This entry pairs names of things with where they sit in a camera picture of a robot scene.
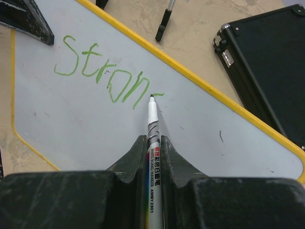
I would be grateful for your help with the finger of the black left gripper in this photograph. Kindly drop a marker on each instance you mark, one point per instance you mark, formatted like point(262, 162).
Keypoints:
point(25, 16)

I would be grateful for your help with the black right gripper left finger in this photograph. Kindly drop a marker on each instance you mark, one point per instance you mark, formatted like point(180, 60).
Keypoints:
point(114, 198)

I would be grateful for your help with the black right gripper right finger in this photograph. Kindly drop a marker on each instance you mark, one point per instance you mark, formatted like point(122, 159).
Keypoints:
point(193, 200)

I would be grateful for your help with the white green whiteboard marker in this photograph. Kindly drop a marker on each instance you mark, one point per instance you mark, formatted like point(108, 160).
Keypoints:
point(155, 200)

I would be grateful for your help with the yellow framed whiteboard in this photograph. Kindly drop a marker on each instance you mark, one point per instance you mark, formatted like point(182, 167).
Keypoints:
point(82, 102)

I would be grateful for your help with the black hard case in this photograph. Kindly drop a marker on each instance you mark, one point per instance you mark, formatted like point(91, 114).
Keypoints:
point(264, 57)

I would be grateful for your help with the metal wire easel stand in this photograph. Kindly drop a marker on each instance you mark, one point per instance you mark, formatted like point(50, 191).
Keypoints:
point(166, 16)

